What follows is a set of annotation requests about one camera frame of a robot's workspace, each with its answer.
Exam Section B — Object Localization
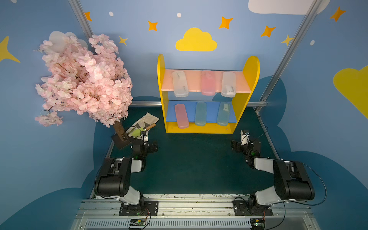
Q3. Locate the green garden trowel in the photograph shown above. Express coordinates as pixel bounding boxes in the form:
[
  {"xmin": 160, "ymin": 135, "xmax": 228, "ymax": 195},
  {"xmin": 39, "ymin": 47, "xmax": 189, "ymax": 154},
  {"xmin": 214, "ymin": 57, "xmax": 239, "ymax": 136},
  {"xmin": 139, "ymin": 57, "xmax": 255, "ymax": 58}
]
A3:
[{"xmin": 130, "ymin": 123, "xmax": 156, "ymax": 138}]

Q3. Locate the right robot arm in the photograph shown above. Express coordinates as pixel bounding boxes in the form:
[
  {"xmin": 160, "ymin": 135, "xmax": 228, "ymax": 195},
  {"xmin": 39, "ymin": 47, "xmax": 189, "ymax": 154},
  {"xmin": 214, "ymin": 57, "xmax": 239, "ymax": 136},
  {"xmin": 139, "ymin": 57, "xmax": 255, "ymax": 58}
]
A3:
[{"xmin": 231, "ymin": 138, "xmax": 315, "ymax": 208}]

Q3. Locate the pink pencil case bottom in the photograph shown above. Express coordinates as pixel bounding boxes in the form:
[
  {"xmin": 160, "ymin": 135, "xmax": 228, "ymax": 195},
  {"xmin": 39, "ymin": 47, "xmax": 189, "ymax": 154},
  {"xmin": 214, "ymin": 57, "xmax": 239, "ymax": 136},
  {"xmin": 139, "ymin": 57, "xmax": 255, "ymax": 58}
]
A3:
[{"xmin": 174, "ymin": 103, "xmax": 189, "ymax": 129}]

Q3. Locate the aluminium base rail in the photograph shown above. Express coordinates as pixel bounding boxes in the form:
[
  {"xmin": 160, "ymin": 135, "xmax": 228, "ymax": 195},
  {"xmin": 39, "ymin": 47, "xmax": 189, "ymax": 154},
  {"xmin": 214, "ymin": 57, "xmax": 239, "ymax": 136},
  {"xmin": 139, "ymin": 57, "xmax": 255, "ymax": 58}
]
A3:
[{"xmin": 72, "ymin": 194, "xmax": 319, "ymax": 230}]

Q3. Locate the teal pencil case middle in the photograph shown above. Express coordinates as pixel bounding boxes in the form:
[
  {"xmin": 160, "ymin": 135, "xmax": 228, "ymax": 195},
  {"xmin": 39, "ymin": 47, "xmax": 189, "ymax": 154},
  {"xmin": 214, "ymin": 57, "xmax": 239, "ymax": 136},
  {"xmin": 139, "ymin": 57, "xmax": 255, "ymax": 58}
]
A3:
[{"xmin": 195, "ymin": 102, "xmax": 207, "ymax": 127}]

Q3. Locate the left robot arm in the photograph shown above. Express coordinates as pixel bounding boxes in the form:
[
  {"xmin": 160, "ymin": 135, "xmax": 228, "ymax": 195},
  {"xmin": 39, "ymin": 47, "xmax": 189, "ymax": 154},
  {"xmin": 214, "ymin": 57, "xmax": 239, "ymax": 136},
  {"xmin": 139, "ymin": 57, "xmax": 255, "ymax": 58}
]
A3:
[{"xmin": 94, "ymin": 141, "xmax": 158, "ymax": 207}]

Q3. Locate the beige cloth tool pouch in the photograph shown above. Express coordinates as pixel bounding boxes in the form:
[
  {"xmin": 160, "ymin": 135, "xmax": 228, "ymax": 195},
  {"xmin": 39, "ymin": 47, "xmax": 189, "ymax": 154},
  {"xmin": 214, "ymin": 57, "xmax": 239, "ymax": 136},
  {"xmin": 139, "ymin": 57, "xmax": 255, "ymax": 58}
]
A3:
[{"xmin": 126, "ymin": 113, "xmax": 159, "ymax": 140}]

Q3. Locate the teal pencil case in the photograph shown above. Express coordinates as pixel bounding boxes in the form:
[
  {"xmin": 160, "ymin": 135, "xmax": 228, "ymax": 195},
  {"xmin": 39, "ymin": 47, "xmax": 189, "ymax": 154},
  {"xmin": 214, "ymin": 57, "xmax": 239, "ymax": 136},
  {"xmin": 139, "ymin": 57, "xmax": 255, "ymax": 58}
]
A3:
[
  {"xmin": 195, "ymin": 102, "xmax": 207, "ymax": 127},
  {"xmin": 217, "ymin": 102, "xmax": 231, "ymax": 126}
]

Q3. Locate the aluminium frame post left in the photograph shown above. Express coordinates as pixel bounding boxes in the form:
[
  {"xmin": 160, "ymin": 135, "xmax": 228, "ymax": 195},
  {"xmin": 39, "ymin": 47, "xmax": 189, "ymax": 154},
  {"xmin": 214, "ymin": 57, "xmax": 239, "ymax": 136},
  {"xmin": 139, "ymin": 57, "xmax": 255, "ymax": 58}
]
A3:
[{"xmin": 69, "ymin": 0, "xmax": 93, "ymax": 39}]

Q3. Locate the pink cherry blossom tree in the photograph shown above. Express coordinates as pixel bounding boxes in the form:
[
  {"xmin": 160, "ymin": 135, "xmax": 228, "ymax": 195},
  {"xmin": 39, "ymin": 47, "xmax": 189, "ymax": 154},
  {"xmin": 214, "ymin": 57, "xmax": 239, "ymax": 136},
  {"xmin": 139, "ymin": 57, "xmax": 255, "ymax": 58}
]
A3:
[{"xmin": 35, "ymin": 34, "xmax": 133, "ymax": 127}]

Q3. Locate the controller board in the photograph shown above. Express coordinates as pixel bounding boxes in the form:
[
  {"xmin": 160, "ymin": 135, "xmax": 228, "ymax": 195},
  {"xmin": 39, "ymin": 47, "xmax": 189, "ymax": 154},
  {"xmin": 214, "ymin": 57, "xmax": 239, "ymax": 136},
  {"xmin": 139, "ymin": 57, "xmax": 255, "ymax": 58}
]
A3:
[
  {"xmin": 250, "ymin": 218, "xmax": 265, "ymax": 230},
  {"xmin": 129, "ymin": 219, "xmax": 147, "ymax": 229}
]

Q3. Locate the pink pencil case top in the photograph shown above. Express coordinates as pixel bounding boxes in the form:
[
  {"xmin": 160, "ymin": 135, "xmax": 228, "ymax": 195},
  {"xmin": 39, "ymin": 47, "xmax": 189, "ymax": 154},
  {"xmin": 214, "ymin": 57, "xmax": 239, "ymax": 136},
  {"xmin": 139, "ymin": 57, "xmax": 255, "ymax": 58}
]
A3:
[{"xmin": 201, "ymin": 71, "xmax": 216, "ymax": 96}]

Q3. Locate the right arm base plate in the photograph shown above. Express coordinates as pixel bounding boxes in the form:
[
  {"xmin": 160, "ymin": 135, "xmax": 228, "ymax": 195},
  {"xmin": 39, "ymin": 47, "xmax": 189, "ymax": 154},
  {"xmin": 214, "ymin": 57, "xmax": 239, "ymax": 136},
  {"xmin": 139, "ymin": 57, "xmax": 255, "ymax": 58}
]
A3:
[{"xmin": 232, "ymin": 197, "xmax": 273, "ymax": 216}]

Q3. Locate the clear pencil case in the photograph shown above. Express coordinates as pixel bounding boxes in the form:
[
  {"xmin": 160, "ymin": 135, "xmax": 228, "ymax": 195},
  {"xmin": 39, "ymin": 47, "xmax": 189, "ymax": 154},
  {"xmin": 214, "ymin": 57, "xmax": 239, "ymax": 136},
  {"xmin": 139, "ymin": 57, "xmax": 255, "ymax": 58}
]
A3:
[
  {"xmin": 221, "ymin": 71, "xmax": 236, "ymax": 98},
  {"xmin": 172, "ymin": 71, "xmax": 189, "ymax": 97}
]

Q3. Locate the right controller board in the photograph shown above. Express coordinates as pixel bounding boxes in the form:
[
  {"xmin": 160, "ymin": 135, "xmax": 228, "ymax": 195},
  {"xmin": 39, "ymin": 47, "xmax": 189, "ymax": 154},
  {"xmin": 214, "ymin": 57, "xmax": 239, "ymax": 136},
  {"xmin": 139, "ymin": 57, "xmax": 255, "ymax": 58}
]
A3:
[{"xmin": 250, "ymin": 218, "xmax": 265, "ymax": 230}]

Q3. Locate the aluminium frame post right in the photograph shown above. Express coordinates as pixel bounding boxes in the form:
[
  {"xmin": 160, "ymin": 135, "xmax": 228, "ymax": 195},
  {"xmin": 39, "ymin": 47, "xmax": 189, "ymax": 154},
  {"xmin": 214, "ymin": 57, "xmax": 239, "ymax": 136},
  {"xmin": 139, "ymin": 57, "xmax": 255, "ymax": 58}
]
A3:
[{"xmin": 259, "ymin": 0, "xmax": 323, "ymax": 103}]

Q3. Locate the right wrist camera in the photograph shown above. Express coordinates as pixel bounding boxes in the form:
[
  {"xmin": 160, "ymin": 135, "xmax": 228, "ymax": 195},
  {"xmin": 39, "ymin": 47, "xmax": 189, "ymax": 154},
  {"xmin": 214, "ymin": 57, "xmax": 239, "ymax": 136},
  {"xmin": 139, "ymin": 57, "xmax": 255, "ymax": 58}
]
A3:
[{"xmin": 241, "ymin": 130, "xmax": 250, "ymax": 146}]

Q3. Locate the left controller board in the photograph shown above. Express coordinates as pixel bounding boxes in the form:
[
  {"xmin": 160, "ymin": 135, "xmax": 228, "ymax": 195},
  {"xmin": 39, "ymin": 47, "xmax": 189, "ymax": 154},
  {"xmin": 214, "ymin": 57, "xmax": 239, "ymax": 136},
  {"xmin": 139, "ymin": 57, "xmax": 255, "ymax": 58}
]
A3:
[{"xmin": 129, "ymin": 219, "xmax": 147, "ymax": 229}]

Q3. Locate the aluminium frame post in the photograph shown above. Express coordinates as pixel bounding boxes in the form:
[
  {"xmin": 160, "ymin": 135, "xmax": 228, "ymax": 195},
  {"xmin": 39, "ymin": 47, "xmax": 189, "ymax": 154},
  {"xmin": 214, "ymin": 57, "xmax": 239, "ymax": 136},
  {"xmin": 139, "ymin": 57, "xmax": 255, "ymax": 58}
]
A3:
[
  {"xmin": 69, "ymin": 0, "xmax": 93, "ymax": 39},
  {"xmin": 259, "ymin": 0, "xmax": 323, "ymax": 103}
]

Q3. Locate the yellow toy shelf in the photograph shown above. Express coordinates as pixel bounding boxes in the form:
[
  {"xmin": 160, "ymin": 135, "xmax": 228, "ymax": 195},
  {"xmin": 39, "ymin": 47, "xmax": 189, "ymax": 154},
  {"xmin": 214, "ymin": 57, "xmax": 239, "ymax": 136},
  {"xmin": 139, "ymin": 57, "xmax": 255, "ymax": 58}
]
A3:
[{"xmin": 157, "ymin": 54, "xmax": 260, "ymax": 134}]

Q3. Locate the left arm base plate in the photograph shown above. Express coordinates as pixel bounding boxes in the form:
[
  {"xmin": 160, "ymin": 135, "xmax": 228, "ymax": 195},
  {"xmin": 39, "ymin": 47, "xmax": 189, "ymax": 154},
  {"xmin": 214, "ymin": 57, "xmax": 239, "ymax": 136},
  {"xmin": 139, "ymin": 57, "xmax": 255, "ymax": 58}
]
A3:
[{"xmin": 119, "ymin": 200, "xmax": 159, "ymax": 217}]

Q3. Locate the pink pencil case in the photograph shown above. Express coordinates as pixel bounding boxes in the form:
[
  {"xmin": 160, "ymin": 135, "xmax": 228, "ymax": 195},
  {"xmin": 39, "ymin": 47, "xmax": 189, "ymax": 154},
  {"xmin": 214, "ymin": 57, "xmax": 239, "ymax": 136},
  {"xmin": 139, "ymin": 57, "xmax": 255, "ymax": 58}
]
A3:
[
  {"xmin": 201, "ymin": 71, "xmax": 216, "ymax": 96},
  {"xmin": 174, "ymin": 103, "xmax": 189, "ymax": 129}
]

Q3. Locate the teal pencil case right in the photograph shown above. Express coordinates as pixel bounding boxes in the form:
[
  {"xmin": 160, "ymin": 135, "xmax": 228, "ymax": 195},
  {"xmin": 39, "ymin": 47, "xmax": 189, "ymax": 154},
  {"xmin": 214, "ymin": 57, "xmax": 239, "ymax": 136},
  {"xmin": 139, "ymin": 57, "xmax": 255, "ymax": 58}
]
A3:
[{"xmin": 217, "ymin": 102, "xmax": 231, "ymax": 126}]

